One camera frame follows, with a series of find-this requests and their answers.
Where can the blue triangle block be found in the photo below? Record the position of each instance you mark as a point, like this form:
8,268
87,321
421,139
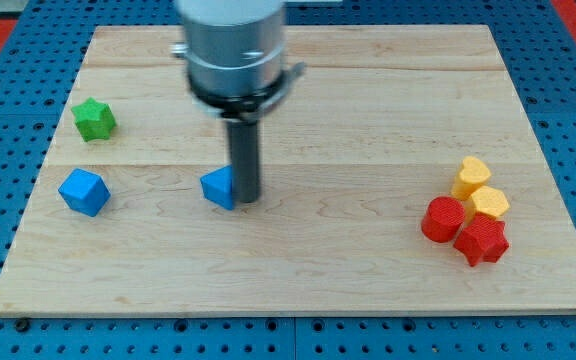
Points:
217,187

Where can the red cylinder block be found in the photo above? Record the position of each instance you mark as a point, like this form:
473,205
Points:
443,219

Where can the yellow heart block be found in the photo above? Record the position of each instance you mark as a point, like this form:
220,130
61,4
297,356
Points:
472,174

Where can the green star block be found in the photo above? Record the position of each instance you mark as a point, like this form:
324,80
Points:
94,120

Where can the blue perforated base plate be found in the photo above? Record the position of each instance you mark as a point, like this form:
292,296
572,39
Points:
42,44

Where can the yellow hexagon block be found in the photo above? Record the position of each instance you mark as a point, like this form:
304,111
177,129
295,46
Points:
487,201

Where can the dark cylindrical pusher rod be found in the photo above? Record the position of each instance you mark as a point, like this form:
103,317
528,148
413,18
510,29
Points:
244,153

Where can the wooden board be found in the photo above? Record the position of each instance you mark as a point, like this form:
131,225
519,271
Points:
374,130

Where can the blue cube block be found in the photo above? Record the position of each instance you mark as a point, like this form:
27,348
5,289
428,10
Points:
84,192

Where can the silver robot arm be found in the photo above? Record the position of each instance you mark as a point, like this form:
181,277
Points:
235,56

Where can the red star block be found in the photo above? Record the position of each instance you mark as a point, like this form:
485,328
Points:
482,240

